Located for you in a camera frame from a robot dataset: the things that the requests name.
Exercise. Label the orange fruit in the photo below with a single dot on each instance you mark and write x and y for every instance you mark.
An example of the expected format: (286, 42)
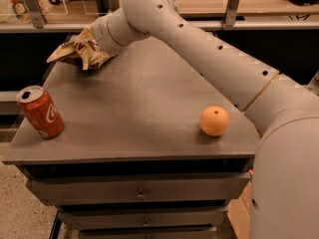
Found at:
(214, 120)

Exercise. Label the snack package top left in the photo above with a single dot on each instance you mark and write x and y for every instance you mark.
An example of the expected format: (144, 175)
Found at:
(16, 11)

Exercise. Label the metal bracket post left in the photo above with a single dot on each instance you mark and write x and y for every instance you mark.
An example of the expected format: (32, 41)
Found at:
(36, 13)

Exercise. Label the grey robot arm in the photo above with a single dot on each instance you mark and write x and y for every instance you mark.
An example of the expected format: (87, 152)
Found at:
(285, 180)

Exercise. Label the brown chip bag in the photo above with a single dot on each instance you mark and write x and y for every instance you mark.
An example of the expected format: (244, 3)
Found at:
(82, 51)

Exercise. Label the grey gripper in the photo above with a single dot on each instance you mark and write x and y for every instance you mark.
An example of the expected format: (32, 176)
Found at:
(100, 34)

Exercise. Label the metal bracket post right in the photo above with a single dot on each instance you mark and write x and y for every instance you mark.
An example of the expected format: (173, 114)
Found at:
(230, 12)

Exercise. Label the cardboard box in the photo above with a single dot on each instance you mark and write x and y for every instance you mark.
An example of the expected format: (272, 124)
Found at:
(239, 214)

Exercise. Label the red soda can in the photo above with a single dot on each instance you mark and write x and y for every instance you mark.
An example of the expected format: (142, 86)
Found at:
(39, 109)

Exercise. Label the grey drawer cabinet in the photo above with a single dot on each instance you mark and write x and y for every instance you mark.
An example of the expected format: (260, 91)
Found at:
(132, 161)

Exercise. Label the wooden table behind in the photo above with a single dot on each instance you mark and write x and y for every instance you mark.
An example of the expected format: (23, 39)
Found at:
(194, 8)

